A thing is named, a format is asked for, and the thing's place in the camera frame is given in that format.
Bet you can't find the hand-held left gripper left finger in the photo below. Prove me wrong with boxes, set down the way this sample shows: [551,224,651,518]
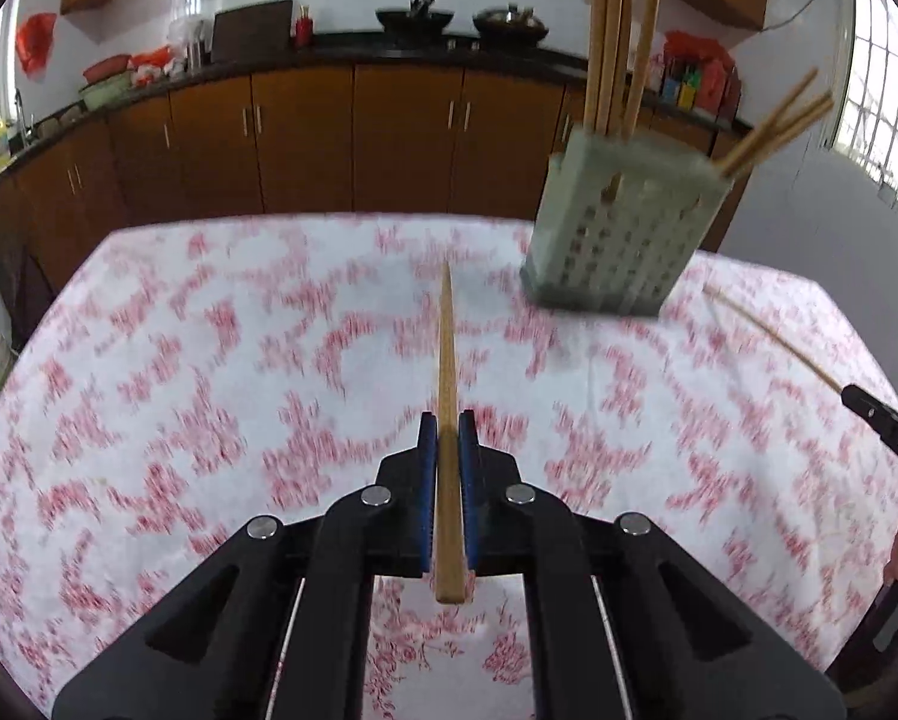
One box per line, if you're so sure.
[51,411,439,720]

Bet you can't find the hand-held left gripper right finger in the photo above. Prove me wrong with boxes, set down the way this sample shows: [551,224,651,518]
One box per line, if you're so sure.
[456,409,848,720]

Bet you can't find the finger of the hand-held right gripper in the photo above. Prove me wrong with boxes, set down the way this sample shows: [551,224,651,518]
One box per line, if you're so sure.
[843,384,898,481]

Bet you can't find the green perforated utensil holder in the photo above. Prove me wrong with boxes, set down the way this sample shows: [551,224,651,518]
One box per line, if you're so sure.
[522,127,731,317]

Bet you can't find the red floral tablecloth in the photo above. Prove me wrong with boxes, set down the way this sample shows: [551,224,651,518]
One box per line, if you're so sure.
[0,214,898,720]

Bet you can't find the barred window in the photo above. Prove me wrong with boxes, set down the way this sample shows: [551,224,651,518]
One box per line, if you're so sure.
[831,0,898,211]

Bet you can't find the brown lower kitchen cabinets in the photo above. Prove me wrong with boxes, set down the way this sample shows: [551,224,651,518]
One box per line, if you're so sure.
[0,64,743,346]

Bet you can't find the red bag with condiment packets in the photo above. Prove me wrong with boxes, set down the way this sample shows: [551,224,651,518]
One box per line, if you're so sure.
[663,30,737,117]

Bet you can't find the gas stove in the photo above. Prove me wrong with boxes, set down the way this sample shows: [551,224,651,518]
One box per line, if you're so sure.
[366,30,562,53]

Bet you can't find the black kitchen countertop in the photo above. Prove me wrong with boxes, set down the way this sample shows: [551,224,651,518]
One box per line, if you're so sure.
[0,28,743,200]

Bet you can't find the wok with metal lid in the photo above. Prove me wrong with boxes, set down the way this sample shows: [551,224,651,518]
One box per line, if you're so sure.
[473,6,550,42]

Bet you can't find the black wok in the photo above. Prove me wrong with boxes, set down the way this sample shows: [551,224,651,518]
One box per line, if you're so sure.
[375,0,455,35]

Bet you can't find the dark cutting board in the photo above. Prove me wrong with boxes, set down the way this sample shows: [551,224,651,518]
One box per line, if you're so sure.
[211,1,294,65]

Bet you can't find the red and white plastic bag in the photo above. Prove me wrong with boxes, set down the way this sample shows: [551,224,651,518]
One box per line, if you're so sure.
[130,45,187,87]

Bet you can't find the green basin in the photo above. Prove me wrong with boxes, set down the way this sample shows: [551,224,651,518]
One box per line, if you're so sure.
[80,75,136,110]

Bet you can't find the red basin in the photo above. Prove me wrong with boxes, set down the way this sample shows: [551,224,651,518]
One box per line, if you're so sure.
[83,55,133,82]

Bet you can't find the red plastic bag on hook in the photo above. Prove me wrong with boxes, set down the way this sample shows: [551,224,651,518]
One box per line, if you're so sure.
[15,13,58,76]

